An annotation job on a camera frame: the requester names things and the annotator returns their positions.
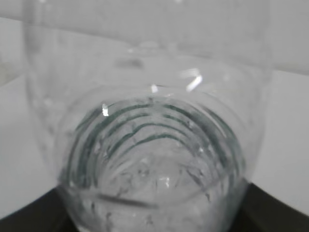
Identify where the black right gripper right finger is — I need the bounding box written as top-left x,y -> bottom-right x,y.
238,184 -> 309,232

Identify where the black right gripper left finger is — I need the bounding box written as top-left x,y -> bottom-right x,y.
0,189 -> 78,232

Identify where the clear plastic water bottle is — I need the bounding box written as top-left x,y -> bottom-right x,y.
23,0 -> 271,232

